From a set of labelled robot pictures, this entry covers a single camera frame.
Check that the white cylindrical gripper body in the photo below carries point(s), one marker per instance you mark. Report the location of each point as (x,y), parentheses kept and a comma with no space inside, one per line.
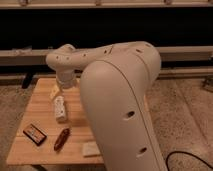
(66,79)

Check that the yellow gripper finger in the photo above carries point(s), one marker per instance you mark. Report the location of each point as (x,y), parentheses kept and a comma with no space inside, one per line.
(55,91)

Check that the white plastic bottle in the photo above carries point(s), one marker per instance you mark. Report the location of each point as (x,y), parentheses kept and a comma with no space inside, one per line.
(59,109)

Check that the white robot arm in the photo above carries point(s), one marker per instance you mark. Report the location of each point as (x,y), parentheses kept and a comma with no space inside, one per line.
(113,84)

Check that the wooden table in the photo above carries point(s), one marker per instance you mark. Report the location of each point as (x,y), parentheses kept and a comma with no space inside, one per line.
(40,112)

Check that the brown snack packet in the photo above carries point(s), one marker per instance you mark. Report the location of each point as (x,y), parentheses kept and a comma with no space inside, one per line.
(62,138)

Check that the dark small box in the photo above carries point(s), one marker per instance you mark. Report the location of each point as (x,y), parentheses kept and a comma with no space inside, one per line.
(35,134)

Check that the white sponge block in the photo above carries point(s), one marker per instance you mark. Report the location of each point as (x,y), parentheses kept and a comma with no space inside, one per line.
(90,149)

